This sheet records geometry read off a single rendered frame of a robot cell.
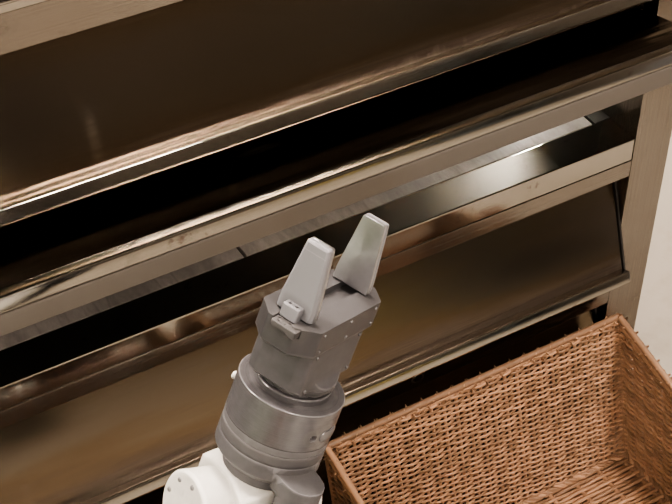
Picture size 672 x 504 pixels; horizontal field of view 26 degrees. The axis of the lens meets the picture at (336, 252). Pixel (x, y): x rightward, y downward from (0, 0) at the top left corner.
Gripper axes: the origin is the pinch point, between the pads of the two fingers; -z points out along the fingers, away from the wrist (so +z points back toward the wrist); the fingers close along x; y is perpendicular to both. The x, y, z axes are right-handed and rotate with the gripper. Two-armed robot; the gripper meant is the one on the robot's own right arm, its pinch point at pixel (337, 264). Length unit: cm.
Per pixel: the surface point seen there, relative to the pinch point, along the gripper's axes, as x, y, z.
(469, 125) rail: -62, 16, 8
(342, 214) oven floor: -76, 34, 33
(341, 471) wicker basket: -76, 20, 68
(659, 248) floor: -260, 27, 85
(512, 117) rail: -67, 14, 6
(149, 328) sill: -47, 40, 46
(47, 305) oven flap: -18, 36, 31
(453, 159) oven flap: -60, 16, 12
